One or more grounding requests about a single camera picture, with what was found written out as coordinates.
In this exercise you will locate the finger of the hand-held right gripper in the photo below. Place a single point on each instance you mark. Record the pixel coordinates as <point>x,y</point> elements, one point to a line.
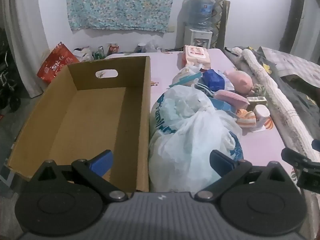
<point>303,161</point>
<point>316,146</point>

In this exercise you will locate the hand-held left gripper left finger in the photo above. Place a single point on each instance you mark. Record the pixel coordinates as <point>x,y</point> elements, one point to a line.
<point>102,162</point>

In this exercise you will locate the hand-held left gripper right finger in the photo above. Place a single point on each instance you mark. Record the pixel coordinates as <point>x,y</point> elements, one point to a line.
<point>220,162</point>

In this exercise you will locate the cardboard box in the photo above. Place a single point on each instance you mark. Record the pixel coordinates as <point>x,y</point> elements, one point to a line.
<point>87,120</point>

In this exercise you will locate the pink box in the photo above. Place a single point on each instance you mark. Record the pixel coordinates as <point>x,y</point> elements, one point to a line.
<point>231,97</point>

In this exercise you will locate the gold foil packet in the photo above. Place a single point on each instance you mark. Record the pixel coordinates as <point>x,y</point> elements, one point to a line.
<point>256,101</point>

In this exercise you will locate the light blue towel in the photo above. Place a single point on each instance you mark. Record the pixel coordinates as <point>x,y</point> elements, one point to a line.
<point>202,88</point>

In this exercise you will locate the pink plush toy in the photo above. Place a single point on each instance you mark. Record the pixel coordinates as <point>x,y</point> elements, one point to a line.
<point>240,81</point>

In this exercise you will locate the blue and white packet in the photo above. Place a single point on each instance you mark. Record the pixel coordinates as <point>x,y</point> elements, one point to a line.
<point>212,78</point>

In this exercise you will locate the clear packet with teal strip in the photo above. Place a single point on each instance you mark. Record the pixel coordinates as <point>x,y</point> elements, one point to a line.
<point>186,76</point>

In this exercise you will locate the white plastic bag blue print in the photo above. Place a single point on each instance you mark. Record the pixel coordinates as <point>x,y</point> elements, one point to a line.
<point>190,135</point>

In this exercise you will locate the dark grey blanket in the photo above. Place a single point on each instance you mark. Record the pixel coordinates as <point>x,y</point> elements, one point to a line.
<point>300,100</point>

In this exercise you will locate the rolled white striped blanket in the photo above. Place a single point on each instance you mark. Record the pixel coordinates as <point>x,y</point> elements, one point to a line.
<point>272,92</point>

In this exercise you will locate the grey checkered quilt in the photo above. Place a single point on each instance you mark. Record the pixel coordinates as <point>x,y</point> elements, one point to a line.
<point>295,62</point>

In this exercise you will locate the pink wet wipes pack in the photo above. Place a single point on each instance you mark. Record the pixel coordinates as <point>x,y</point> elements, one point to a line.
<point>196,55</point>

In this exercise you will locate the crumpled white plastic bag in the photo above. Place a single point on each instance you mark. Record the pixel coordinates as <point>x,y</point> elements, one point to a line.
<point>83,53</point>

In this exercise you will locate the red gift bag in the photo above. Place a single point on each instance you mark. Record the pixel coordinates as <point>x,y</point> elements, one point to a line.
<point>57,60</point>

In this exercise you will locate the blue white paper cup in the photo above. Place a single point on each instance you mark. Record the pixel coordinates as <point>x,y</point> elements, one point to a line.
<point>141,48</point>

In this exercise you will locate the black stroller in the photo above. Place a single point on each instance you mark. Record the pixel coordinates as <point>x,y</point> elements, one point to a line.
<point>7,80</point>

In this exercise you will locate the white water dispenser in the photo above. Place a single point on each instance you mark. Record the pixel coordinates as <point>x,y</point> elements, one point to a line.
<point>197,37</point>

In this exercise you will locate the white curtain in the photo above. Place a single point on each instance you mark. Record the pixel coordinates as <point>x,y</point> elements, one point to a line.
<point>27,42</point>

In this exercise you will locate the patterned folded mat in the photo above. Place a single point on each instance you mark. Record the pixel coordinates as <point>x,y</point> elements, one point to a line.
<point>221,17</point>

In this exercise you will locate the large blue water bottle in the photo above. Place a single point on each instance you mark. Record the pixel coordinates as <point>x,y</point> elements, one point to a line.
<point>200,12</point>

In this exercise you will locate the white door frame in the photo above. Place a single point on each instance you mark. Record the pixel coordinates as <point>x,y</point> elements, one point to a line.
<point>300,17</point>

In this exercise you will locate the teal floral wall cloth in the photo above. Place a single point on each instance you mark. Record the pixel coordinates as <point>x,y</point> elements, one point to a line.
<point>120,5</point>

